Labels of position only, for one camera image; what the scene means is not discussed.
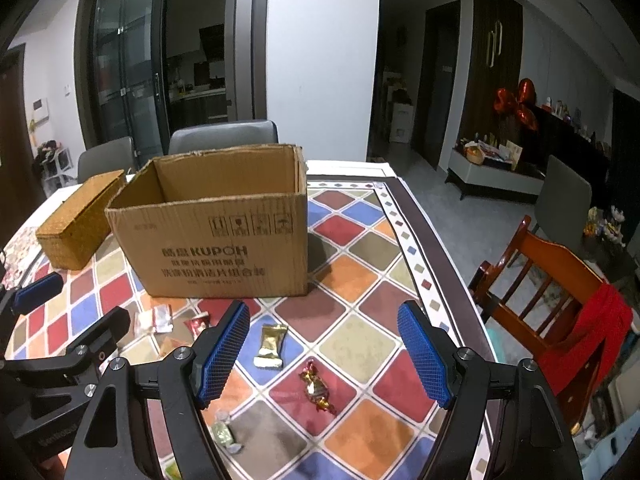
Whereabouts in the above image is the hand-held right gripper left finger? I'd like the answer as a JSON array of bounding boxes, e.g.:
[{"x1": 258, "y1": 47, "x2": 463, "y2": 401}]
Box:
[{"x1": 65, "y1": 300, "x2": 251, "y2": 480}]

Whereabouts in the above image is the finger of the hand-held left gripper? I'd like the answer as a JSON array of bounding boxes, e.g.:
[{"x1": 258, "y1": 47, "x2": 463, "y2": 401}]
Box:
[
  {"x1": 0, "y1": 271, "x2": 65, "y2": 317},
  {"x1": 0, "y1": 306, "x2": 132, "y2": 391}
]

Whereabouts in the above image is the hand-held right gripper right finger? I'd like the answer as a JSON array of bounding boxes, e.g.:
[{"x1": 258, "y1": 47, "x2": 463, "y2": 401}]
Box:
[{"x1": 397, "y1": 301, "x2": 583, "y2": 480}]

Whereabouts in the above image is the white red-trimmed snack packet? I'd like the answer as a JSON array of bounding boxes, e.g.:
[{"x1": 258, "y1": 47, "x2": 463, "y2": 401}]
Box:
[{"x1": 134, "y1": 304, "x2": 174, "y2": 335}]

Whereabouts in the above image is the green candy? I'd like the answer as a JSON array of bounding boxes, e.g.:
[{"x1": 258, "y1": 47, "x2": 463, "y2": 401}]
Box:
[{"x1": 210, "y1": 408, "x2": 244, "y2": 450}]

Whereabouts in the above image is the brown cardboard box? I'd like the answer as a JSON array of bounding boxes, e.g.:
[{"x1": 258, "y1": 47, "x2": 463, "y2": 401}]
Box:
[{"x1": 104, "y1": 143, "x2": 310, "y2": 299}]

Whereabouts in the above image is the dark red snack packet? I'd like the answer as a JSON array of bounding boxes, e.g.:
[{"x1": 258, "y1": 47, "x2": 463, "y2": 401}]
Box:
[{"x1": 183, "y1": 311, "x2": 213, "y2": 339}]

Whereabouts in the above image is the gold snack packet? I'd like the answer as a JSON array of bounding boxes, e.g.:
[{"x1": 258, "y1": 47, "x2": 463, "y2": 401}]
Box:
[{"x1": 253, "y1": 323, "x2": 289, "y2": 371}]

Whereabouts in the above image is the woven lidded basket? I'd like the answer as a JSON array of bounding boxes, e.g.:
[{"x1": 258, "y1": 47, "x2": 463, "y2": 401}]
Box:
[{"x1": 35, "y1": 169, "x2": 127, "y2": 272}]

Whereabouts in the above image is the red and gold wrapped candy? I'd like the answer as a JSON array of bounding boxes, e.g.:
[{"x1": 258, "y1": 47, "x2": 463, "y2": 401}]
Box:
[{"x1": 299, "y1": 360, "x2": 337, "y2": 416}]

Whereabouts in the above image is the small white shelf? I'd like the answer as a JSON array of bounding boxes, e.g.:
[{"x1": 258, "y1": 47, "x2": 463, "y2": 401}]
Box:
[{"x1": 34, "y1": 140, "x2": 76, "y2": 196}]

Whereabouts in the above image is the wooden chair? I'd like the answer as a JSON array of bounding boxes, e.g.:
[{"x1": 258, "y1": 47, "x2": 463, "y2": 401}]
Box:
[{"x1": 468, "y1": 215, "x2": 636, "y2": 436}]

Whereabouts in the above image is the grey upholstered chair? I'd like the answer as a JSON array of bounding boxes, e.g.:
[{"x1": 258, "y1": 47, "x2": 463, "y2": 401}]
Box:
[
  {"x1": 77, "y1": 136, "x2": 137, "y2": 184},
  {"x1": 530, "y1": 155, "x2": 593, "y2": 241},
  {"x1": 168, "y1": 120, "x2": 279, "y2": 157}
]

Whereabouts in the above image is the red cloth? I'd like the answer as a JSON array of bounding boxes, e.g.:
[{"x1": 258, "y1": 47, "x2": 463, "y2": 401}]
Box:
[{"x1": 537, "y1": 282, "x2": 635, "y2": 393}]

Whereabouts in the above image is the low white cabinet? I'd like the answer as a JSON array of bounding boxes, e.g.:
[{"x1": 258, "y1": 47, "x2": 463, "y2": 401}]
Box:
[{"x1": 445, "y1": 147, "x2": 546, "y2": 204}]

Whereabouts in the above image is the flower bouquet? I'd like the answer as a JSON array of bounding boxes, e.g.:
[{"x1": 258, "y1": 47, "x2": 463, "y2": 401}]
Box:
[{"x1": 584, "y1": 206, "x2": 628, "y2": 246}]

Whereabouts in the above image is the white cardboard carton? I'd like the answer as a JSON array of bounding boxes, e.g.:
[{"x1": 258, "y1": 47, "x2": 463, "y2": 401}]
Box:
[{"x1": 390, "y1": 102, "x2": 415, "y2": 143}]

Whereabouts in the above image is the glass sliding door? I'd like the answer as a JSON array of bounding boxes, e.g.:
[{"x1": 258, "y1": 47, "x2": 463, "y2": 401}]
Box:
[{"x1": 80, "y1": 0, "x2": 171, "y2": 161}]

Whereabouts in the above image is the dark sideboard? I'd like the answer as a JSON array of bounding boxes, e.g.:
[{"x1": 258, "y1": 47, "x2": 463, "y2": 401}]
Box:
[{"x1": 515, "y1": 105, "x2": 613, "y2": 181}]

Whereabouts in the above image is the red foil balloon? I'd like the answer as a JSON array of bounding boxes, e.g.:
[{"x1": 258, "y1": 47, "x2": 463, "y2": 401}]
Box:
[{"x1": 494, "y1": 78, "x2": 540, "y2": 132}]

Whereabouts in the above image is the dark wooden door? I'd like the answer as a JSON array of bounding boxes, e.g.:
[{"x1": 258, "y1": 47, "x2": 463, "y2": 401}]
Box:
[{"x1": 462, "y1": 0, "x2": 523, "y2": 146}]

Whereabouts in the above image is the grey refrigerator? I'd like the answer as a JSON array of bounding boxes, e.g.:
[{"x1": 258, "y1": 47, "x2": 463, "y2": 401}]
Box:
[{"x1": 224, "y1": 0, "x2": 271, "y2": 123}]

